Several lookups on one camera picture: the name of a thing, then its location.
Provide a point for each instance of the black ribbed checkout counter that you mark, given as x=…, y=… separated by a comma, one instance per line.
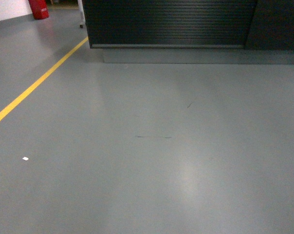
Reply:
x=192, y=31

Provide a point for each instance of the white cart leg with caster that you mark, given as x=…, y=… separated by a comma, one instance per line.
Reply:
x=81, y=10

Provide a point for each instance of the red fire extinguisher box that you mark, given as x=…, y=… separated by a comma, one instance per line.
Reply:
x=39, y=9

